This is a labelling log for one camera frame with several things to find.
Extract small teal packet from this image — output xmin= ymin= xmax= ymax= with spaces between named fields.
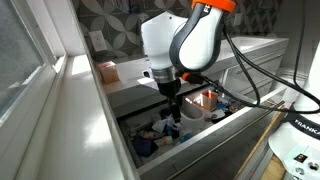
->
xmin=178 ymin=132 xmax=194 ymax=144

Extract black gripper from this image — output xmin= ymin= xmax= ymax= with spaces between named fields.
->
xmin=155 ymin=79 xmax=183 ymax=124

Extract orange cable connector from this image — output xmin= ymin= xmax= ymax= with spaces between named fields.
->
xmin=180 ymin=72 xmax=205 ymax=85

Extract white orange tube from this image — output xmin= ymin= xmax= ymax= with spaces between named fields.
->
xmin=153 ymin=135 xmax=174 ymax=148

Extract window with white frame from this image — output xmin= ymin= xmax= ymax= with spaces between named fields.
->
xmin=0 ymin=0 xmax=69 ymax=128

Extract white U-shaped drawer divider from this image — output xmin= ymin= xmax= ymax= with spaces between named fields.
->
xmin=180 ymin=95 xmax=207 ymax=132

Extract square tissue box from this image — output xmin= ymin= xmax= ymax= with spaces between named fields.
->
xmin=97 ymin=60 xmax=120 ymax=84

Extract leopard print scrunchie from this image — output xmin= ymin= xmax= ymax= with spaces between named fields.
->
xmin=229 ymin=101 xmax=248 ymax=113

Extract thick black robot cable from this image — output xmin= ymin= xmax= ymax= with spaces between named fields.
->
xmin=191 ymin=28 xmax=320 ymax=115

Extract open white vanity drawer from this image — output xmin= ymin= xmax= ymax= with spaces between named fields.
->
xmin=116 ymin=84 xmax=288 ymax=180

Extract white wall outlet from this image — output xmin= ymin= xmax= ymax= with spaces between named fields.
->
xmin=88 ymin=29 xmax=108 ymax=53
xmin=232 ymin=13 xmax=243 ymax=28

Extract thin black cable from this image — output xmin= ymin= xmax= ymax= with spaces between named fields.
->
xmin=292 ymin=0 xmax=308 ymax=88

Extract metal closed drawer handle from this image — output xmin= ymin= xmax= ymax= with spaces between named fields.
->
xmin=234 ymin=52 xmax=284 ymax=75

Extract orange square cup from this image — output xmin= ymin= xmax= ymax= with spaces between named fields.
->
xmin=201 ymin=89 xmax=220 ymax=112

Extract dark blue pouch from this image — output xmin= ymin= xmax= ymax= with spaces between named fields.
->
xmin=132 ymin=134 xmax=159 ymax=158

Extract white handkerchief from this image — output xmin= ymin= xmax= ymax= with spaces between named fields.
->
xmin=151 ymin=118 xmax=167 ymax=134
xmin=161 ymin=114 xmax=178 ymax=133

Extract blue hair tie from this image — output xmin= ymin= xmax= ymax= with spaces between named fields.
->
xmin=214 ymin=101 xmax=231 ymax=112

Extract metal drawer handle bar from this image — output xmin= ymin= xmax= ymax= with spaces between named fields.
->
xmin=164 ymin=99 xmax=286 ymax=180

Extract closed white vanity drawers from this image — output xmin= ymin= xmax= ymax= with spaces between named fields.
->
xmin=221 ymin=46 xmax=289 ymax=99

